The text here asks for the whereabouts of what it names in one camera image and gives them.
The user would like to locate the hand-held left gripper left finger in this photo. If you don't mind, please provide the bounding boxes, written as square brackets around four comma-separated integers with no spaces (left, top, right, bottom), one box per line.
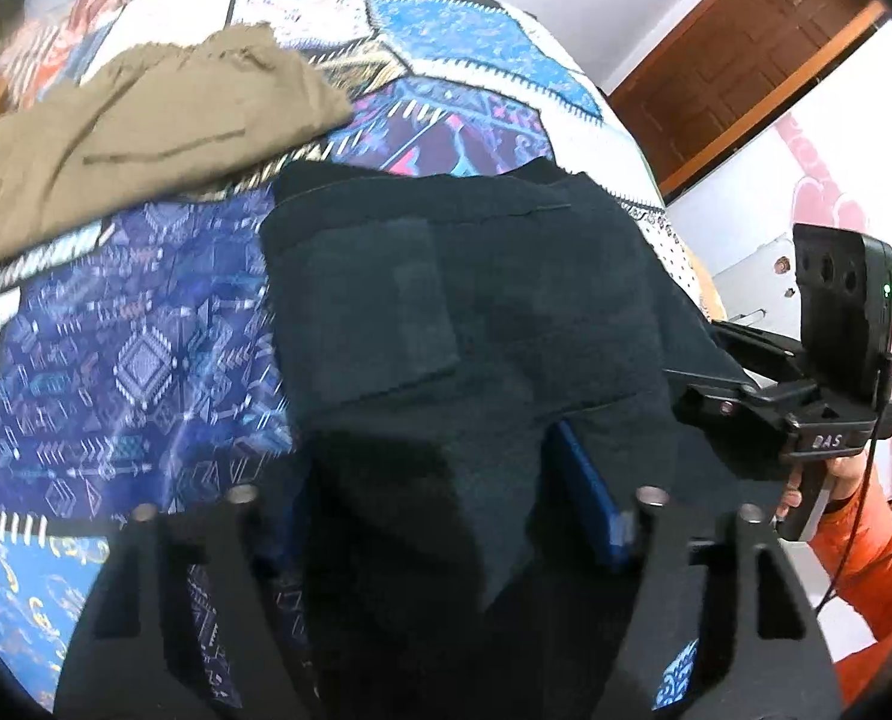
[52,486,319,720]

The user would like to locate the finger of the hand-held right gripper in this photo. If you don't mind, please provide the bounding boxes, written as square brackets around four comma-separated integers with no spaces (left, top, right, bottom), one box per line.
[673,381,801,432]
[708,319,804,389]

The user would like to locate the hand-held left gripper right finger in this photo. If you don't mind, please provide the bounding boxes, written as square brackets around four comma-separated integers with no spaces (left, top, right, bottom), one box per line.
[547,420,845,720]

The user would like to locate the black pants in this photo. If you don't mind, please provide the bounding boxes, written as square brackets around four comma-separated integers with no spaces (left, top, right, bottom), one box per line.
[255,157,785,720]

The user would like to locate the person's right forearm orange sleeve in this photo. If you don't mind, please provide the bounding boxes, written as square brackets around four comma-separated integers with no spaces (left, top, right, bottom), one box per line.
[806,465,892,707]

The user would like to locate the olive green pants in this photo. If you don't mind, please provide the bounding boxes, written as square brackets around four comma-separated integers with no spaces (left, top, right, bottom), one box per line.
[0,24,355,271]

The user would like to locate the person's right hand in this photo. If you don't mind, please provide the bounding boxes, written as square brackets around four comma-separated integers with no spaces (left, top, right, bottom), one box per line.
[778,454,869,527]

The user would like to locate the orange bed sheet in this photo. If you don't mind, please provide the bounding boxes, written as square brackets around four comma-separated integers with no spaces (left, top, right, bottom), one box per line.
[686,247,726,325]

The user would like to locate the frosted glass panel pink hearts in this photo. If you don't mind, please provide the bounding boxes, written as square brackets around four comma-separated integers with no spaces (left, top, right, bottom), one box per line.
[667,15,892,502]

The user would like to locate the patchwork printed blanket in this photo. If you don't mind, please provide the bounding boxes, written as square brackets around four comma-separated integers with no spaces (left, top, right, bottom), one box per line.
[0,0,710,713]

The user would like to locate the brown wooden door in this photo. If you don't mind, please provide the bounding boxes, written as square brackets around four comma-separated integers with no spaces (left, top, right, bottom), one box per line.
[607,0,888,197]

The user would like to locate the orange striped cloth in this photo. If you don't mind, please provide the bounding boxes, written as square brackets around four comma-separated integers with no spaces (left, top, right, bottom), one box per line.
[0,0,145,119]

